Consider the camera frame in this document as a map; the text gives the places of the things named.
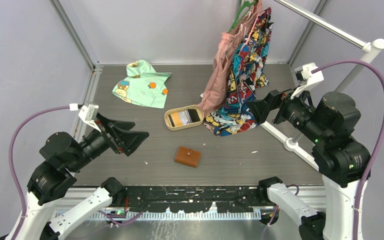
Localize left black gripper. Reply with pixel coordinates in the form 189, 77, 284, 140
69, 111, 150, 171

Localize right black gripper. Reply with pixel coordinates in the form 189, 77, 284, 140
245, 79, 327, 140

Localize gold credit card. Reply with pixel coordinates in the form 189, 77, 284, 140
169, 112, 183, 127

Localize beige oval card tray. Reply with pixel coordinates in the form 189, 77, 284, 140
164, 105, 205, 131

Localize white VIP card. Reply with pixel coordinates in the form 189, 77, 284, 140
178, 109, 192, 125

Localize brown leather card holder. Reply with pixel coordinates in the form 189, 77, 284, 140
174, 146, 202, 168

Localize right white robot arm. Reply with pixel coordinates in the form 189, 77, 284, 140
248, 89, 371, 240

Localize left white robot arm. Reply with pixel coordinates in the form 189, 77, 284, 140
4, 114, 149, 240

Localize colourful comic print garment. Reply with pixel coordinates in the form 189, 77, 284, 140
203, 7, 273, 137

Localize green cartoon child shirt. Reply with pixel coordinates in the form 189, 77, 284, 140
112, 59, 172, 109

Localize pink hanging garment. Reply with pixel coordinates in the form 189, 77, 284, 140
197, 0, 263, 117

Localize green clothes hanger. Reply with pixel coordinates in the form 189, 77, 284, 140
227, 0, 258, 33

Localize white metal clothes rack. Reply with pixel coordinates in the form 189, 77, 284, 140
260, 0, 384, 171

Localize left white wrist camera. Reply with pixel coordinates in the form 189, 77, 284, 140
68, 103, 102, 132

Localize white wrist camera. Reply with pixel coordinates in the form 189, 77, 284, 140
68, 103, 102, 132
290, 62, 324, 100

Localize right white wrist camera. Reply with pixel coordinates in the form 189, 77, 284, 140
290, 62, 324, 100

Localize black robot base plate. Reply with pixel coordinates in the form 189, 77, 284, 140
109, 185, 274, 214

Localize slotted aluminium rail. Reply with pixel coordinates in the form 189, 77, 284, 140
54, 209, 261, 221

